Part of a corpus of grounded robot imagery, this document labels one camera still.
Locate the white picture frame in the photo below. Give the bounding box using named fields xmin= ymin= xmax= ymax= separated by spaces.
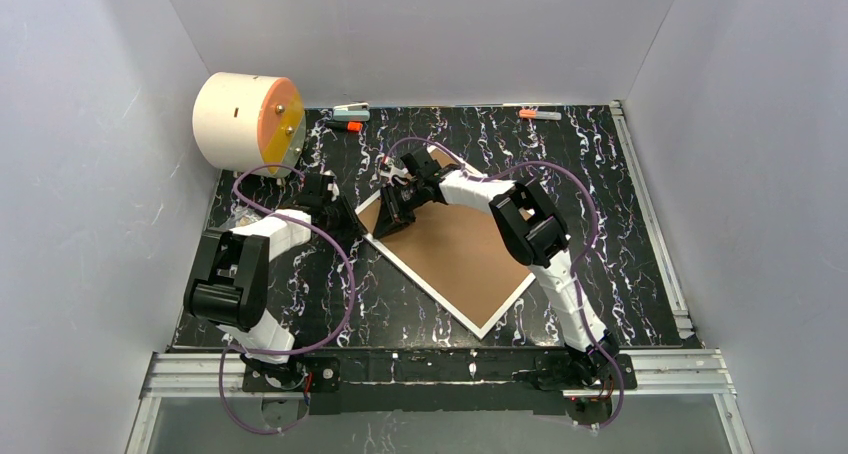
xmin=354 ymin=144 xmax=538 ymax=341

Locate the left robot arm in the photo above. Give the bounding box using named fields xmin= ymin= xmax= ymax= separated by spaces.
xmin=183 ymin=171 xmax=365 ymax=366

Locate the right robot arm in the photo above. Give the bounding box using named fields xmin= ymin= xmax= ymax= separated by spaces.
xmin=373 ymin=149 xmax=623 ymax=385

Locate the black orange marker pen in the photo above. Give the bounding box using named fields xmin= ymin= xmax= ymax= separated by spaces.
xmin=324 ymin=120 xmax=364 ymax=132

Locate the cream cylindrical drum device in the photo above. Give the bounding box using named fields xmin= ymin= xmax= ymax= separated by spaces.
xmin=192 ymin=72 xmax=306 ymax=179

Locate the orange grey utility knife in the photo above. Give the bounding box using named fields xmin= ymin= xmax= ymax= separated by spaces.
xmin=518 ymin=109 xmax=562 ymax=121

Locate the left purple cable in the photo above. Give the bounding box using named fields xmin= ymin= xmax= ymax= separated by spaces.
xmin=217 ymin=164 xmax=358 ymax=436

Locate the purple cable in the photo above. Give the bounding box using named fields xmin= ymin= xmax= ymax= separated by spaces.
xmin=384 ymin=137 xmax=627 ymax=431
xmin=217 ymin=164 xmax=358 ymax=436

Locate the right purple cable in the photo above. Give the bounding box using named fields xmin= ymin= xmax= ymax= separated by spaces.
xmin=384 ymin=137 xmax=627 ymax=431

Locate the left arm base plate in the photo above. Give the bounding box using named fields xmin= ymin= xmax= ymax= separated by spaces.
xmin=239 ymin=354 xmax=341 ymax=394

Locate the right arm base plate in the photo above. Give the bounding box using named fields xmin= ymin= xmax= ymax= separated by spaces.
xmin=511 ymin=352 xmax=638 ymax=397

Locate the aluminium rail front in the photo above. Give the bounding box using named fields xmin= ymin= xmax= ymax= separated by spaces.
xmin=141 ymin=348 xmax=737 ymax=398

